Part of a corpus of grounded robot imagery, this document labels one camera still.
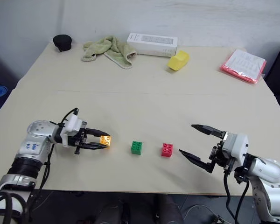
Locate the orange toy brick cube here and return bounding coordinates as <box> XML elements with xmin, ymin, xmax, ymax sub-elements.
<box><xmin>99</xmin><ymin>135</ymin><xmax>113</xmax><ymax>150</ymax></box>

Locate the green toy brick cube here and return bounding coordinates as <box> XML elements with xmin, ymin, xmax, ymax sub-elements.
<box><xmin>130</xmin><ymin>140</ymin><xmax>144</xmax><ymax>155</ymax></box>

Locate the pink plastic packet with paper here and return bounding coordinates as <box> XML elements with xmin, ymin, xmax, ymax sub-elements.
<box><xmin>219</xmin><ymin>48</ymin><xmax>267</xmax><ymax>84</ymax></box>

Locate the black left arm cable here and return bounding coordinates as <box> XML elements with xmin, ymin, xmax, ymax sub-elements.
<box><xmin>28</xmin><ymin>107</ymin><xmax>80</xmax><ymax>212</ymax></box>

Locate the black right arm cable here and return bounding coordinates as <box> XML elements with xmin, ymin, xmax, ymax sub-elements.
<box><xmin>223</xmin><ymin>167</ymin><xmax>251</xmax><ymax>224</ymax></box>

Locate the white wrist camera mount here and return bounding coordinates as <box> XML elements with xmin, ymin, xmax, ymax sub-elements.
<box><xmin>220</xmin><ymin>132</ymin><xmax>250</xmax><ymax>164</ymax></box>
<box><xmin>60</xmin><ymin>114</ymin><xmax>85</xmax><ymax>148</ymax></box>

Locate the dark rounded shape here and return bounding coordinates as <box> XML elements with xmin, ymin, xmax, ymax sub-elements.
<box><xmin>153</xmin><ymin>194</ymin><xmax>185</xmax><ymax>224</ymax></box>
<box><xmin>99</xmin><ymin>200</ymin><xmax>132</xmax><ymax>224</ymax></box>

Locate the black chair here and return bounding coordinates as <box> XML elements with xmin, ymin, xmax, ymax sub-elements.
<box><xmin>263</xmin><ymin>44</ymin><xmax>280</xmax><ymax>122</ymax></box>

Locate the yellow foam block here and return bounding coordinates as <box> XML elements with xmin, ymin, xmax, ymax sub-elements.
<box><xmin>167</xmin><ymin>49</ymin><xmax>190</xmax><ymax>72</ymax></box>

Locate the white rectangular cardboard box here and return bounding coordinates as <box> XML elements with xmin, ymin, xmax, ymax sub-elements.
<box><xmin>126</xmin><ymin>32</ymin><xmax>179</xmax><ymax>58</ymax></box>

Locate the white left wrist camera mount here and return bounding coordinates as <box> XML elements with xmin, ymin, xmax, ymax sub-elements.
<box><xmin>60</xmin><ymin>114</ymin><xmax>85</xmax><ymax>148</ymax></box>

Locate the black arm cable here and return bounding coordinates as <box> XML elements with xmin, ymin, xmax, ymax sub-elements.
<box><xmin>223</xmin><ymin>167</ymin><xmax>251</xmax><ymax>224</ymax></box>
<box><xmin>28</xmin><ymin>107</ymin><xmax>80</xmax><ymax>212</ymax></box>

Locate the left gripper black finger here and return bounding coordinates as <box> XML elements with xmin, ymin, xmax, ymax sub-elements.
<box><xmin>85</xmin><ymin>128</ymin><xmax>112</xmax><ymax>137</ymax></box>
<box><xmin>80</xmin><ymin>142</ymin><xmax>111</xmax><ymax>150</ymax></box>

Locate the red toy brick cube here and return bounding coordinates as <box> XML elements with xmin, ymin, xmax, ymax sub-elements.
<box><xmin>161</xmin><ymin>142</ymin><xmax>174</xmax><ymax>158</ymax></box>

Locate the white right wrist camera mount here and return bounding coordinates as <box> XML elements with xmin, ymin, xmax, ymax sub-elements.
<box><xmin>220</xmin><ymin>132</ymin><xmax>250</xmax><ymax>164</ymax></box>

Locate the black round knit object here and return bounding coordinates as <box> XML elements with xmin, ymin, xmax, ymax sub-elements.
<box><xmin>52</xmin><ymin>34</ymin><xmax>73</xmax><ymax>53</ymax></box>

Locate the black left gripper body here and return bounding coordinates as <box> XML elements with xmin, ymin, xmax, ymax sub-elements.
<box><xmin>68</xmin><ymin>121</ymin><xmax>88</xmax><ymax>155</ymax></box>

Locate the white floor cable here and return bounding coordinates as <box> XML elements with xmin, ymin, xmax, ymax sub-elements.
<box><xmin>183</xmin><ymin>203</ymin><xmax>217</xmax><ymax>224</ymax></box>

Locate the thick black hose loop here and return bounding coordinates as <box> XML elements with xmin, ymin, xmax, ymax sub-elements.
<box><xmin>0</xmin><ymin>190</ymin><xmax>30</xmax><ymax>224</ymax></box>

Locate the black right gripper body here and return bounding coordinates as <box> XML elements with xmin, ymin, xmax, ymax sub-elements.
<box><xmin>209</xmin><ymin>131</ymin><xmax>232</xmax><ymax>175</ymax></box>

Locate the light green towel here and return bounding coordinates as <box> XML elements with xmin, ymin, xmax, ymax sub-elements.
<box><xmin>81</xmin><ymin>35</ymin><xmax>138</xmax><ymax>70</ymax></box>

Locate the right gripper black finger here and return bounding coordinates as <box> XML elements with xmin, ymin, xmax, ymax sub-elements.
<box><xmin>190</xmin><ymin>124</ymin><xmax>225</xmax><ymax>140</ymax></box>
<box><xmin>178</xmin><ymin>149</ymin><xmax>217</xmax><ymax>174</ymax></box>

